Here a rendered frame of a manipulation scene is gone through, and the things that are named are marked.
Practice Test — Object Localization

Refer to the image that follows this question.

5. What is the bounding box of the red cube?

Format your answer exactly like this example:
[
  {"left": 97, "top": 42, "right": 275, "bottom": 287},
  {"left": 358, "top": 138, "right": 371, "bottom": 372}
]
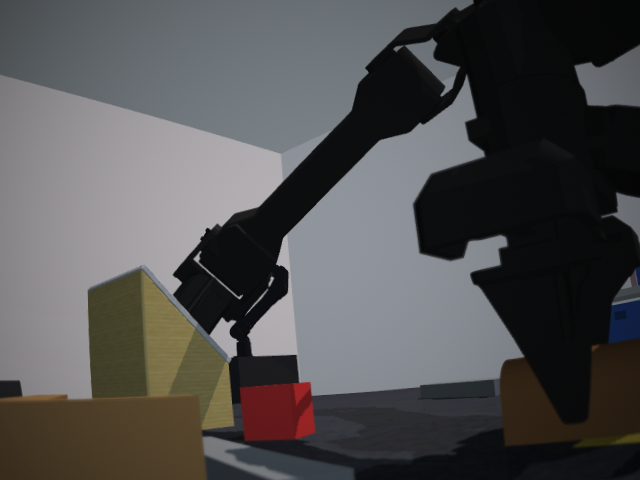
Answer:
[{"left": 240, "top": 382, "right": 315, "bottom": 441}]

